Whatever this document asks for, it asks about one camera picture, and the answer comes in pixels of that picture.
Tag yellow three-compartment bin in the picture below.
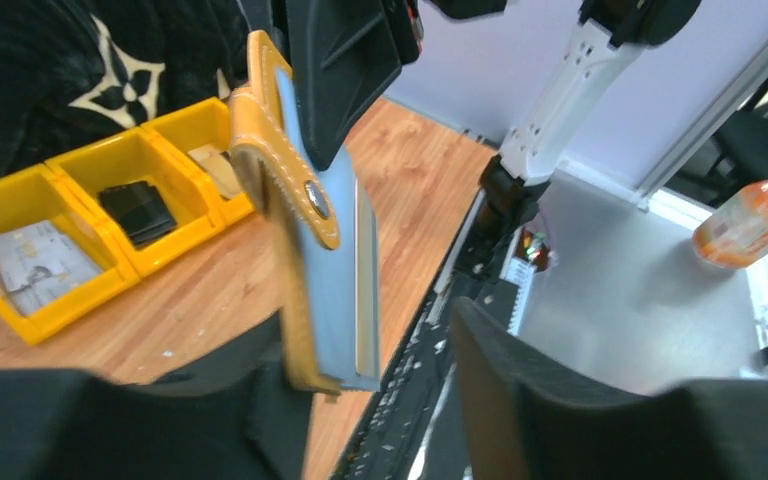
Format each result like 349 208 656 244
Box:
0 98 253 345

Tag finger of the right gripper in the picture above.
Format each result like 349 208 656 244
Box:
238 0 423 171

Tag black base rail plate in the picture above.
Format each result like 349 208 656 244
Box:
332 193 534 479

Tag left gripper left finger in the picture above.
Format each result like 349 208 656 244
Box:
0 316 313 479

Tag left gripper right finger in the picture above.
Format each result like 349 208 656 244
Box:
450 297 768 479

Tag black cards in bin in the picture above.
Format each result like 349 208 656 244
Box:
98 181 178 249

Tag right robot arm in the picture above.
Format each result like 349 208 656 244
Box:
238 1 698 251

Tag orange plastic bottle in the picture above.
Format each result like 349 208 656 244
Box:
691 180 768 270

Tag black floral blanket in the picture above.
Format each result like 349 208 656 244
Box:
0 1 259 178

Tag aluminium frame post right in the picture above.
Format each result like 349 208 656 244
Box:
634 35 768 206

